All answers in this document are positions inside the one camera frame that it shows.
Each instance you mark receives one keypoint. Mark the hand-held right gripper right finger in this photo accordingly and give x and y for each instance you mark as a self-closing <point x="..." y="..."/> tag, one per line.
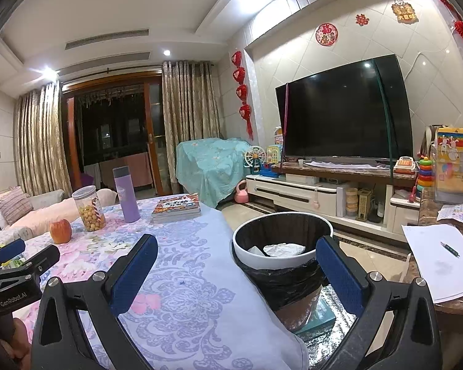
<point x="339" y="277"/>

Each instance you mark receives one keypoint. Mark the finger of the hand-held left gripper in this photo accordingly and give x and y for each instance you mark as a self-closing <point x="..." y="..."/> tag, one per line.
<point x="42" y="258"/>
<point x="9" y="249"/>

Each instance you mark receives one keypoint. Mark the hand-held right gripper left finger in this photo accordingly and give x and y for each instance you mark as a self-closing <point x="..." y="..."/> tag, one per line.
<point x="135" y="273"/>

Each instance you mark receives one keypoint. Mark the green yellow snack wrapper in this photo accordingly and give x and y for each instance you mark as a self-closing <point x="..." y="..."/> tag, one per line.
<point x="12" y="264"/>

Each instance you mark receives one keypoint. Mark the white bin with black liner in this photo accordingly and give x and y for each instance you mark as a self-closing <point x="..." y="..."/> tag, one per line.
<point x="289" y="285"/>

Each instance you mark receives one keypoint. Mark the white tissue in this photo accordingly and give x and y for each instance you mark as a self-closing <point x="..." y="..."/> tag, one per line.
<point x="283" y="249"/>

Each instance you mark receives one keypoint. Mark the person's left hand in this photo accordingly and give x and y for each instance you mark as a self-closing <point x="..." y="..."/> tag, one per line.
<point x="22" y="335"/>

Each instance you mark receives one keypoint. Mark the red apple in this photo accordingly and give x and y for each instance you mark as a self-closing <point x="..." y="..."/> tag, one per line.
<point x="60" y="232"/>

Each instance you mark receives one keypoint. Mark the teal flat box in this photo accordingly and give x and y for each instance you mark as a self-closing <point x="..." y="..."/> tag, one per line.
<point x="318" y="316"/>

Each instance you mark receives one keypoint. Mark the floral tablecloth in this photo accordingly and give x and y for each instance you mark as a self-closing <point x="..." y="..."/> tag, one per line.
<point x="185" y="277"/>

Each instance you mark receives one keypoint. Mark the pink beige sofa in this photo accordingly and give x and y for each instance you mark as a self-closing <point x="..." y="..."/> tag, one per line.
<point x="61" y="208"/>

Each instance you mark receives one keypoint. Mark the clear jar of yellow snacks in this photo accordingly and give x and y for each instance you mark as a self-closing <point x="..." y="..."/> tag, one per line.
<point x="89" y="212"/>

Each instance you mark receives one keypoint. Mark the yellow stacked containers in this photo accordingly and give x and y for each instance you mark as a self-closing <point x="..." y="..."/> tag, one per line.
<point x="351" y="202"/>

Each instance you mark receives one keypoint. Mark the stack of colourful books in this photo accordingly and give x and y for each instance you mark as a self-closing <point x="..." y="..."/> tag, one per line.
<point x="176" y="208"/>

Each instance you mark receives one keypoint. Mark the purple water bottle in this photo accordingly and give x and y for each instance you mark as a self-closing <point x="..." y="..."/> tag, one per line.
<point x="126" y="196"/>

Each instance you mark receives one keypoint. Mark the white television cabinet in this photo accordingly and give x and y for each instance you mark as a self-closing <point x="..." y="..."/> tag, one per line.
<point x="293" y="196"/>

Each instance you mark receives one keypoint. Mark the white paper sheets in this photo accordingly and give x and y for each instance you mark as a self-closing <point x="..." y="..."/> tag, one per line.
<point x="436" y="262"/>

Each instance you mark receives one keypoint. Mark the dark pen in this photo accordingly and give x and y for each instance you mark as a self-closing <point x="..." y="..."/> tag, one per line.
<point x="450" y="249"/>

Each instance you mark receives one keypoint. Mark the beige patterned curtain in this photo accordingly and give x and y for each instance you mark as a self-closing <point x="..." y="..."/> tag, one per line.
<point x="189" y="100"/>
<point x="42" y="138"/>

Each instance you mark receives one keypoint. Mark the marble side table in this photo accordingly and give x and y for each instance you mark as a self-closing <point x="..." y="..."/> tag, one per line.
<point x="459" y="312"/>

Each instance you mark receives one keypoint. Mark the pink kettlebell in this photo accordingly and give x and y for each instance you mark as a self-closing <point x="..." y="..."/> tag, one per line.
<point x="241" y="195"/>

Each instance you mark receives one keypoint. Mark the toy cash register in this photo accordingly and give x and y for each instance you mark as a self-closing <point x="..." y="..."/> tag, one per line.
<point x="405" y="165"/>

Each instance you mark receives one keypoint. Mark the teal cloth covered furniture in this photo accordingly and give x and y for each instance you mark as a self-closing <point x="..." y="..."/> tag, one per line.
<point x="208" y="165"/>

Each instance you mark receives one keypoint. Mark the stacking rings toy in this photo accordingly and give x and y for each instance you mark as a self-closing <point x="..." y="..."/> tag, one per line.
<point x="425" y="175"/>

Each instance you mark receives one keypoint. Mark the dotted sticker sheet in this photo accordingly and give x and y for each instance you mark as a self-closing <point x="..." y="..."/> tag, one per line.
<point x="457" y="213"/>

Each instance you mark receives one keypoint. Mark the colourful toy house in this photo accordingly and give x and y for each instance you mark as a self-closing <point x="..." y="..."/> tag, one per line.
<point x="274" y="150"/>

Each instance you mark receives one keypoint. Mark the ferris wheel toy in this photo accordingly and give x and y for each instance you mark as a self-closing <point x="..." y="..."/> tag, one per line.
<point x="254" y="158"/>

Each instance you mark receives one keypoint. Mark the wooden sliding glass door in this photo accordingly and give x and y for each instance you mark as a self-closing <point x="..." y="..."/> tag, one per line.
<point x="112" y="123"/>

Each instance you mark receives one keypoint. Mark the colourful gift bag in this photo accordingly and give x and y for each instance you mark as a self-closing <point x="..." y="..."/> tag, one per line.
<point x="455" y="165"/>

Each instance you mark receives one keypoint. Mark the black flat television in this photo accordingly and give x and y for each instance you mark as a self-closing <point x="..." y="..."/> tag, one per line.
<point x="339" y="111"/>

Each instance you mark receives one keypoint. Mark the red heart hanging decoration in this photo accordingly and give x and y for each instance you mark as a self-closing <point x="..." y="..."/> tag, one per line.
<point x="242" y="92"/>

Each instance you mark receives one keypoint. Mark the ceiling air vent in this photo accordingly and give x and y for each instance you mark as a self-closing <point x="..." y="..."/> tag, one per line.
<point x="107" y="39"/>

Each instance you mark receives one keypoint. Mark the round red wall decal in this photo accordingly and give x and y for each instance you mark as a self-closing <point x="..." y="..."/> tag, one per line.
<point x="326" y="34"/>

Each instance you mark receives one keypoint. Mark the small red wall decal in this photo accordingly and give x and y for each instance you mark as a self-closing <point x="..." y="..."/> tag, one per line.
<point x="361" y="19"/>

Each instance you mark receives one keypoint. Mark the gold red wall decal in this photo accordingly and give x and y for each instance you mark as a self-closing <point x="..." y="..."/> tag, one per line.
<point x="404" y="10"/>

